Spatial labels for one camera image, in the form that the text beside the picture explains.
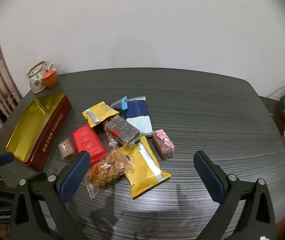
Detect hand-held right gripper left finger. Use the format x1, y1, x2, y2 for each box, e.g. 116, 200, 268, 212
10, 151, 91, 240

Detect clear bag of peanuts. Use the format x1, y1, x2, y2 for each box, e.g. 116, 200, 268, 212
85, 147, 133, 199

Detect pink snack bar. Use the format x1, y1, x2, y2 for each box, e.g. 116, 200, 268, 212
152, 129, 176, 160

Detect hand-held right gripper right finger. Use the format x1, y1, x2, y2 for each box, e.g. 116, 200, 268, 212
193, 150, 276, 240

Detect small brown cube snack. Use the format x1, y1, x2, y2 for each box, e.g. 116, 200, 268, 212
59, 138, 77, 162

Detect orange ceramic cup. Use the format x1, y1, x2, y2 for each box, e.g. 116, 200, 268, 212
41, 68, 58, 88

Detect red tin box gold interior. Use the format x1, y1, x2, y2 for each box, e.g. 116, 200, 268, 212
4, 94, 72, 172

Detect white cable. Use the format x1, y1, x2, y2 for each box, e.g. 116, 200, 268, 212
267, 85, 285, 98

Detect clear blue-edged snack packet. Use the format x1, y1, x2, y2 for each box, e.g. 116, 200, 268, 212
111, 96, 128, 112

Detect large yellow snack packet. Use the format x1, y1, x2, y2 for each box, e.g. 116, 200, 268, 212
119, 135, 172, 200

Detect dark side table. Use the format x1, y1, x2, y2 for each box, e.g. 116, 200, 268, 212
257, 95, 285, 178

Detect navy and light-blue packet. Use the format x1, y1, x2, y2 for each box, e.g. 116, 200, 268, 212
125, 95, 153, 135

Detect dark clear-wrapped snack brick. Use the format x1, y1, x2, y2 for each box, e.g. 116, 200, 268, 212
104, 115, 140, 147

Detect patterned ceramic teapot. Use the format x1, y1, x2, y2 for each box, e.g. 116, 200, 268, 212
25, 60, 57, 94

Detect red snack packet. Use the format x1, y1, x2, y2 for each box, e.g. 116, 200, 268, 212
72, 124, 108, 167

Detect small yellow snack packet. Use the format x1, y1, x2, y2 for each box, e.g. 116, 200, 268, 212
82, 101, 120, 128

